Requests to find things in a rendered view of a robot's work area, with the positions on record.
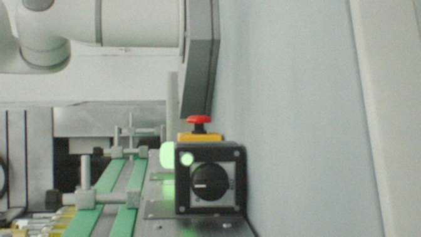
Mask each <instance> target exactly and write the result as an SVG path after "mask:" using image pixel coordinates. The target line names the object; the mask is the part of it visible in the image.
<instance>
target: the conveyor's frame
mask: <svg viewBox="0 0 421 237"><path fill-rule="evenodd" d="M156 149H161V136H158V137H157V148H156ZM151 172H174V169H166V168H164V167H163V165H162V163H161V161H160V151H159V150H153V151H152V152H151V153H150V159H149V163H148V167H147V173H146V176H145V183H144V187H143V192H144V196H143V200H141V204H140V210H139V214H138V217H137V223H136V228H135V234H134V237H255V235H254V233H253V232H252V230H251V228H250V227H249V225H248V224H247V222H246V220H245V219H244V218H207V219H143V213H144V208H145V201H146V200H152V199H155V200H175V188H174V180H164V181H149V179H150V173H151Z"/></svg>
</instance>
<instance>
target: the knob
mask: <svg viewBox="0 0 421 237"><path fill-rule="evenodd" d="M190 185H191V188H192V191H193V192H194V194H195V195H196V196H197V197H198V198H200V199H202V200H204V201H216V200H219V199H220V198H222V197H223V196H224V195H225V194H226V192H227V190H228V189H230V182H229V176H228V174H227V172H226V171H225V170H224V169H223V168H222V166H221V165H219V164H217V163H215V162H205V163H203V164H201V165H198V166H197V167H196V168H195V169H194V171H193V173H192V175H191V178H190Z"/></svg>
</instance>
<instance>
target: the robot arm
mask: <svg viewBox="0 0 421 237"><path fill-rule="evenodd" d="M14 17H15V23H16V29H17V33H18V38H17V37H15V36H14V35H13V31H12V27H11V22H10V20H9V16H8V11H7V9H6V6H5V4H4V2H3V1H2V0H0V74H17V75H50V74H54V73H58V72H61V71H62V70H64V69H65V68H66V67H67V65H69V64H70V61H71V40H72V41H75V42H76V43H78V44H81V45H85V46H92V47H146V48H177V52H178V55H179V56H182V47H183V42H184V0H18V1H17V3H16V7H15V13H14Z"/></svg>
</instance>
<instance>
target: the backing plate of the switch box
mask: <svg viewBox="0 0 421 237"><path fill-rule="evenodd" d="M243 217H244V216H243V215H242V213H221V214H219V213H215V214H176V212H175V200H155V199H152V200H146V201H145V208H144V213H143V219H207V218H243Z"/></svg>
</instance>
